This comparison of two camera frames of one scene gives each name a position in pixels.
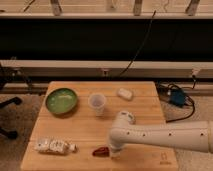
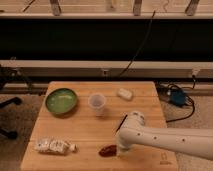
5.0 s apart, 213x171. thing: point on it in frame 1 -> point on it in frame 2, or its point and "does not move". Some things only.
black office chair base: x=7 y=133 does not move
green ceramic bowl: x=60 y=100 does not move
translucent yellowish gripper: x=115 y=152 -> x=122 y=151
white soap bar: x=125 y=94 does not move
